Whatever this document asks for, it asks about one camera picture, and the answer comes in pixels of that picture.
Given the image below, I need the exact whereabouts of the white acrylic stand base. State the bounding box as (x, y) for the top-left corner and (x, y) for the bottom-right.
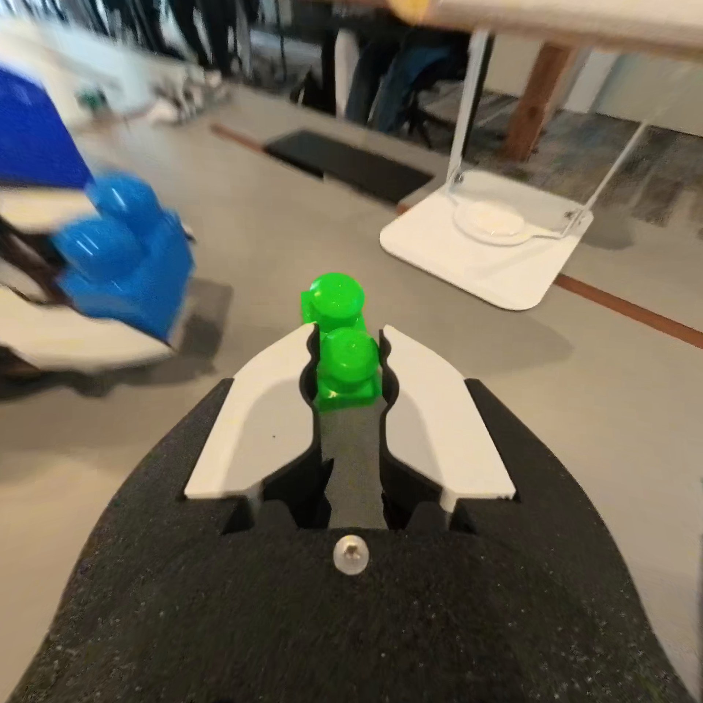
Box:
(379, 27), (650, 312)

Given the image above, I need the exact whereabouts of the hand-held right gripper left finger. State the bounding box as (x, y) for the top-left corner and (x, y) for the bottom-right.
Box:
(184, 323), (321, 501)

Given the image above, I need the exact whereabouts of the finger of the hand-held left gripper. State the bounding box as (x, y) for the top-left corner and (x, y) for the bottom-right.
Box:
(0, 264), (183, 370)
(0, 186), (97, 275)

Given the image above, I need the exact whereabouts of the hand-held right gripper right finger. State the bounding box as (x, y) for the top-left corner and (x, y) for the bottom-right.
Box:
(379, 324), (520, 503)

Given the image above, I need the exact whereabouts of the blue single-stud mega block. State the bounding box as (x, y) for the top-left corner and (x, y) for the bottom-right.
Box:
(52, 217), (186, 344)

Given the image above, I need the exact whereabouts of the wooden table leg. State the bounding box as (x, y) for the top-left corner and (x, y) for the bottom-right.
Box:
(502, 43), (579, 163)

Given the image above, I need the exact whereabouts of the green two-stud mega block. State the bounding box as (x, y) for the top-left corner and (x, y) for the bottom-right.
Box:
(300, 272), (383, 414)

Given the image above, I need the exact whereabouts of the white black printed part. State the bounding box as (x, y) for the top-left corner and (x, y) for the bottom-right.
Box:
(147, 65), (227, 125)

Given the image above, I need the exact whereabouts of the black table inset panel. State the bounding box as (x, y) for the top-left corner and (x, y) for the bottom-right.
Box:
(264, 129), (436, 207)

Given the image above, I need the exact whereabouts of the blue plastic bin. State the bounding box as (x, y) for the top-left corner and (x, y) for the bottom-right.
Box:
(0, 66), (96, 191)

